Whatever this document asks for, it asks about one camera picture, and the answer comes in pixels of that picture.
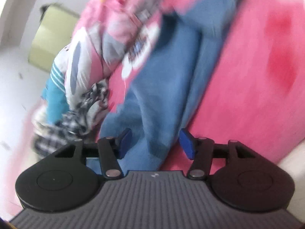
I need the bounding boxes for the blue denim jeans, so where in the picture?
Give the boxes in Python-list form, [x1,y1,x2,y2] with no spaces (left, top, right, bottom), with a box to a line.
[100,0,240,173]

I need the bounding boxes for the black white checkered shirt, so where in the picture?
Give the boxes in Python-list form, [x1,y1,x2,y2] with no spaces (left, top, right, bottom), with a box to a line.
[32,79,109,158]

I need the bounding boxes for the blue striped pillow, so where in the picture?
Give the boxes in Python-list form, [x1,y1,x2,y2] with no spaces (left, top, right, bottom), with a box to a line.
[42,60,69,125]

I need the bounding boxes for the pink floral bed blanket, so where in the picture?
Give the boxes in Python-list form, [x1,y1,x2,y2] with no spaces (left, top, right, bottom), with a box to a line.
[110,0,304,170]

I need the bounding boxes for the pink grey crumpled quilt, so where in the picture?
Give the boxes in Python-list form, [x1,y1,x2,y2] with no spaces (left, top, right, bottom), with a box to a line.
[64,0,194,107]

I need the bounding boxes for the yellow-green wardrobe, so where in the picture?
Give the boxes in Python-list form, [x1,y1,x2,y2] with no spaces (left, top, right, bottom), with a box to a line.
[28,4,79,72]

